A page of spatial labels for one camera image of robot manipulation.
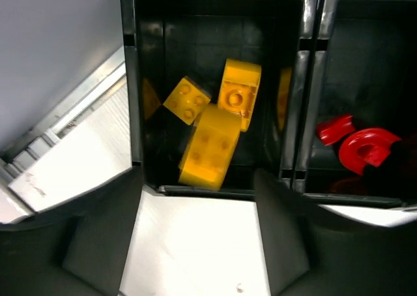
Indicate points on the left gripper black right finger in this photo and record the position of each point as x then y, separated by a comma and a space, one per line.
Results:
310, 250

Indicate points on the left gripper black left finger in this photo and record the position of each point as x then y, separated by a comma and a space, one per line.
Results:
79, 247

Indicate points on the red round lego piece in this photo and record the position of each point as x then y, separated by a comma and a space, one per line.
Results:
367, 147

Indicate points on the red curved lego piece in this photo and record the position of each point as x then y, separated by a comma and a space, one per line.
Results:
333, 130

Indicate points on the yellow rounded lego brick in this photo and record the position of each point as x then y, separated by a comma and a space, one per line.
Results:
210, 149

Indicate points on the small yellow lego cube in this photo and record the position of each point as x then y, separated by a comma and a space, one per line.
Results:
187, 100

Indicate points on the black sectioned sorting tray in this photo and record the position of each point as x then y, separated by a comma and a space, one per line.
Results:
320, 59

